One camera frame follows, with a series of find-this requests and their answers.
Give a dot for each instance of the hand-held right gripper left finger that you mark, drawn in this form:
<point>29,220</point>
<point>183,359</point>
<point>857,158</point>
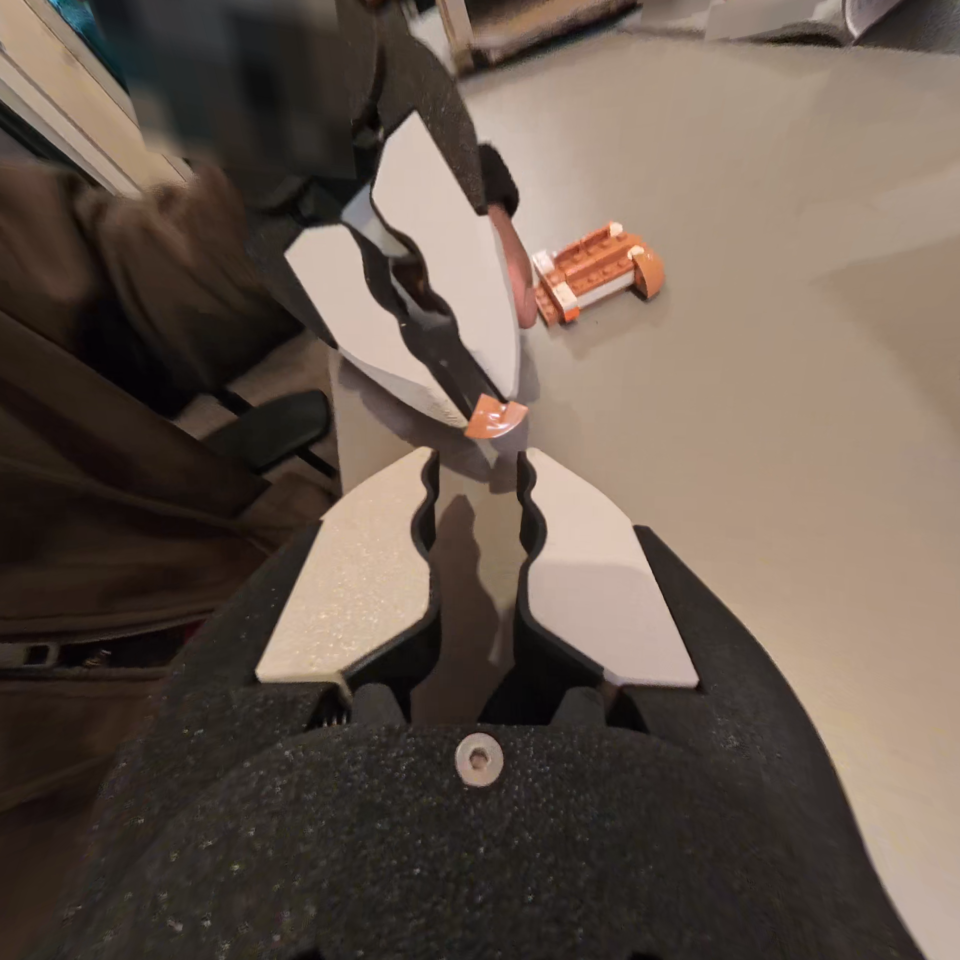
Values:
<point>352,585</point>

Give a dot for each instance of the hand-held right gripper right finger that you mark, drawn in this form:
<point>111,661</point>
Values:
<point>600,585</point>

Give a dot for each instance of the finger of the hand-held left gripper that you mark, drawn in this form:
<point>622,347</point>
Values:
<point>457,247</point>
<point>352,307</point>

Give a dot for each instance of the orange-brown lego assembly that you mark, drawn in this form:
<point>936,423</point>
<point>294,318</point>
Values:
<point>592,270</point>

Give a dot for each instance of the brown rounded lego brick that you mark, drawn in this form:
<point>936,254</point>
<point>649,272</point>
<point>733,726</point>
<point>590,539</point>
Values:
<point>491,418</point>

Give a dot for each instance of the person's left hand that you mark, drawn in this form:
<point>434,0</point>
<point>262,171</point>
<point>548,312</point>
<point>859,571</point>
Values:
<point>521,277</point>

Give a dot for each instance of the dark printed cardboard box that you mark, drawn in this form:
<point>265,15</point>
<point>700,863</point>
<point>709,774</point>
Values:
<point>540,37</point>

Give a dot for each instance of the black office chair armrest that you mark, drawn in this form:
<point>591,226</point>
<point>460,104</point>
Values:
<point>285,427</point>

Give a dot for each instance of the person's brown jacket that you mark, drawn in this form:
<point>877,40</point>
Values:
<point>112,525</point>

